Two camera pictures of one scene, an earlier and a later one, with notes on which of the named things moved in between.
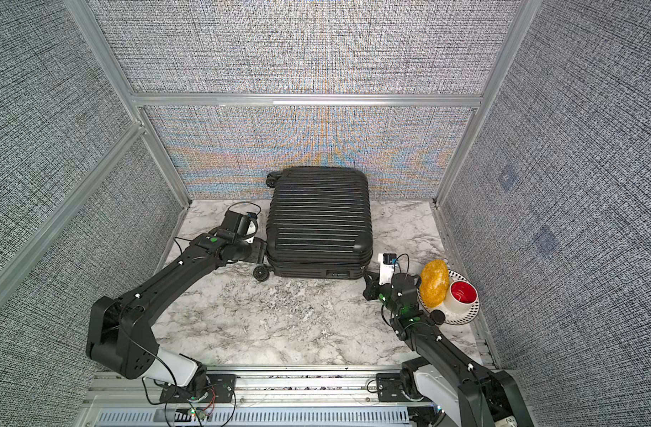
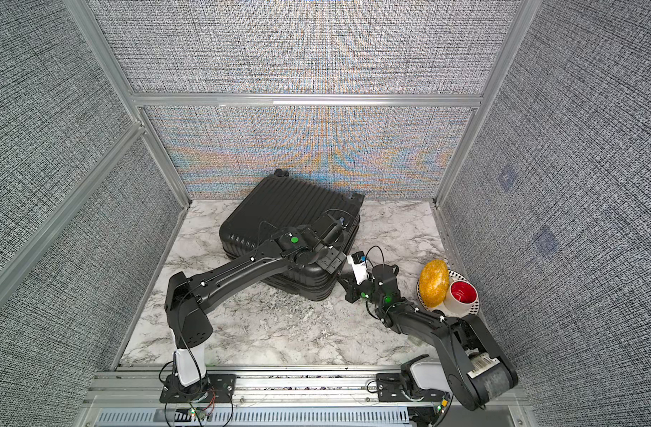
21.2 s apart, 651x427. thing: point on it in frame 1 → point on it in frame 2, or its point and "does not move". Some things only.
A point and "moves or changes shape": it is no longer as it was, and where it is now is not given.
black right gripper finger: (372, 277) → (347, 272)
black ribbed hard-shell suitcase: (318, 224) moves or changes shape
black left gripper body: (258, 251) → (329, 259)
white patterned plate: (451, 317) does not move
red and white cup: (461, 297) does not move
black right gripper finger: (367, 294) → (347, 284)
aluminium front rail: (264, 396) does not move
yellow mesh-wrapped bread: (434, 283) does not move
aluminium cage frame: (88, 20) does not move
